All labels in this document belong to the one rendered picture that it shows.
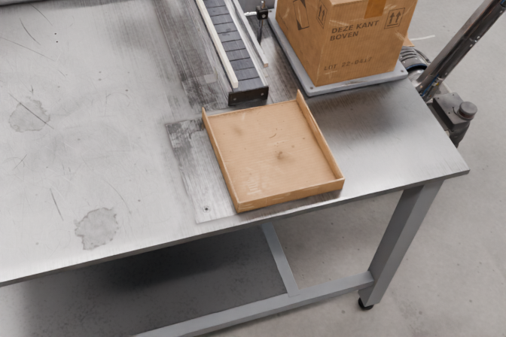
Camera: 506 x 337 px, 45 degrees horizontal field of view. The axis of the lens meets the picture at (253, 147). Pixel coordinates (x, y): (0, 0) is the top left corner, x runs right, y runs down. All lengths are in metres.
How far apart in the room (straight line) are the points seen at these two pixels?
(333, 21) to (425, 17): 1.97
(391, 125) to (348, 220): 0.87
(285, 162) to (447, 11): 2.21
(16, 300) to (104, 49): 0.81
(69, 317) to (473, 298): 1.40
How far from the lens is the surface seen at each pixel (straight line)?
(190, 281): 1.97
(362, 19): 1.53
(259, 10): 1.65
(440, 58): 2.37
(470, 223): 2.57
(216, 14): 1.77
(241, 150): 1.48
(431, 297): 2.34
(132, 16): 1.85
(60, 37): 1.80
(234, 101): 1.57
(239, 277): 1.98
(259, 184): 1.42
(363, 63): 1.64
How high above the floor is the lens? 1.97
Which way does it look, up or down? 50 degrees down
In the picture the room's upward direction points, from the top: 7 degrees clockwise
